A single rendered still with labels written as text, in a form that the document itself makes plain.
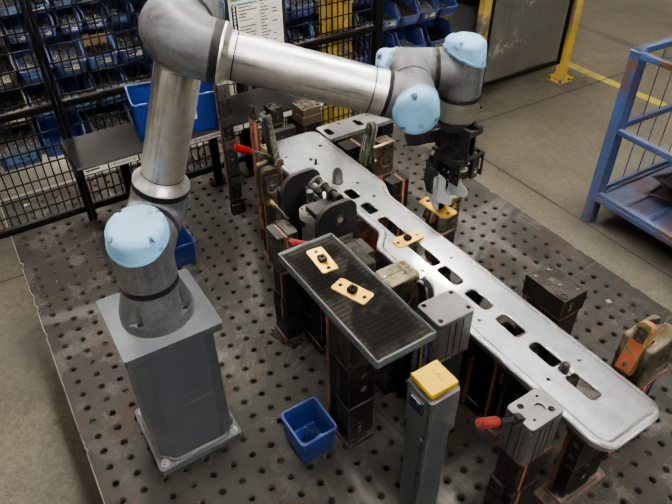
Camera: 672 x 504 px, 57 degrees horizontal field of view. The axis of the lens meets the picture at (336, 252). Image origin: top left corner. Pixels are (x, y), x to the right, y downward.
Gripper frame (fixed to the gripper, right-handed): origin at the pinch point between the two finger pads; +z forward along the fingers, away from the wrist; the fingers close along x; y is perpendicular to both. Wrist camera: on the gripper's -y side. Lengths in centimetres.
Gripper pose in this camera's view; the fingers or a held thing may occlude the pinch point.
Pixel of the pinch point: (438, 200)
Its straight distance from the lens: 132.8
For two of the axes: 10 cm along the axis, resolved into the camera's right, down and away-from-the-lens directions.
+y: 6.2, 4.9, -6.1
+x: 7.8, -4.0, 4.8
